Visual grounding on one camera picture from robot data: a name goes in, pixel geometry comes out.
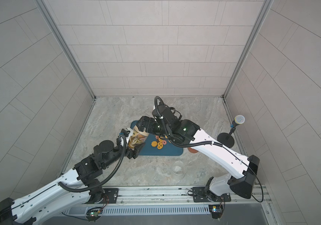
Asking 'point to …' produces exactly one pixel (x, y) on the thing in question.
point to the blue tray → (172, 148)
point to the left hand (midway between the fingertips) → (141, 138)
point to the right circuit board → (216, 210)
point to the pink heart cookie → (164, 142)
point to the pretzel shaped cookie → (160, 145)
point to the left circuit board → (93, 214)
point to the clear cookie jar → (178, 168)
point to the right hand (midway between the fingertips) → (142, 127)
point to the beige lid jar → (137, 138)
